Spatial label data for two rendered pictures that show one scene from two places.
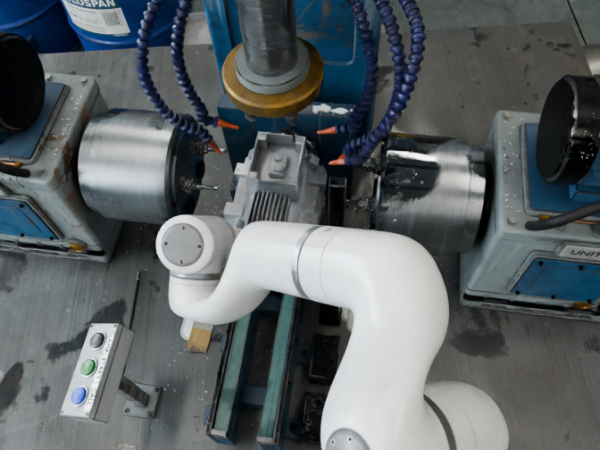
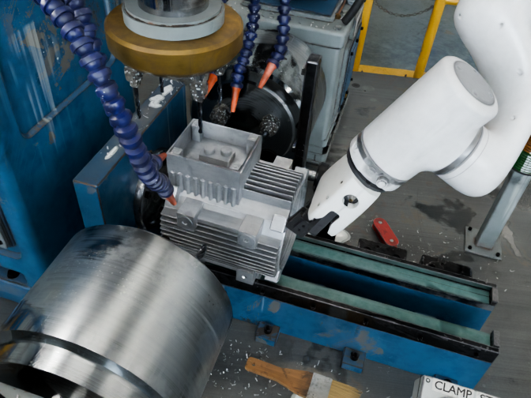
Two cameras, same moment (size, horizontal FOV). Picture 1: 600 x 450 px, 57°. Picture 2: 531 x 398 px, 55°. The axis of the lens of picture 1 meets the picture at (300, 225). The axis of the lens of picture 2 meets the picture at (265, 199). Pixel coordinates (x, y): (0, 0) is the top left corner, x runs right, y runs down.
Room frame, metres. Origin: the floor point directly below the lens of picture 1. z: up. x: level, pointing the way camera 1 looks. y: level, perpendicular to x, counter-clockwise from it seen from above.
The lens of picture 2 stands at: (0.57, 0.66, 1.63)
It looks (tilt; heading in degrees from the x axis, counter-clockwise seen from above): 43 degrees down; 271
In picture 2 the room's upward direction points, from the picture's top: 5 degrees clockwise
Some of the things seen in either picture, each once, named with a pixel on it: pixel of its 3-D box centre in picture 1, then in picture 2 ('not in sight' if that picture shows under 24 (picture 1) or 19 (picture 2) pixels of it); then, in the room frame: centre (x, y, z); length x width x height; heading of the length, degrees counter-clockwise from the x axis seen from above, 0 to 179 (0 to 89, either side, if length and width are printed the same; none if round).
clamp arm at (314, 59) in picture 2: (336, 219); (305, 125); (0.52, -0.07, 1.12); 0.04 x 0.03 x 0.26; 167
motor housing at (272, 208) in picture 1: (278, 207); (237, 210); (0.62, 0.04, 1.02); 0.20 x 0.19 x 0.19; 166
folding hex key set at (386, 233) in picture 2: not in sight; (385, 234); (0.31, -0.13, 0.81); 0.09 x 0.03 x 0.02; 112
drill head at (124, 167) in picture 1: (126, 164); (96, 378); (0.76, 0.38, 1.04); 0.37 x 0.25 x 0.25; 77
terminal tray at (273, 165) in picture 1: (278, 168); (215, 162); (0.66, 0.04, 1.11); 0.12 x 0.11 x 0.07; 166
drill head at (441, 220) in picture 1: (435, 195); (265, 94); (0.61, -0.29, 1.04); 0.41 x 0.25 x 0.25; 77
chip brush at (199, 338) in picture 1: (207, 311); (302, 383); (0.48, 0.24, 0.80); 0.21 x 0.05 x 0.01; 165
